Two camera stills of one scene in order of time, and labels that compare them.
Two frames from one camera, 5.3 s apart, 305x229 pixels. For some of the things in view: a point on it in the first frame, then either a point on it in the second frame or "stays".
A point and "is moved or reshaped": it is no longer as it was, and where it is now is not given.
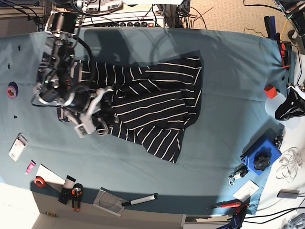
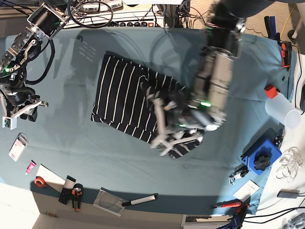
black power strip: [146, 24] stays
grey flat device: [288, 193] stays
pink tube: [30, 166] stays
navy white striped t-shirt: [150, 105] is moved or reshaped
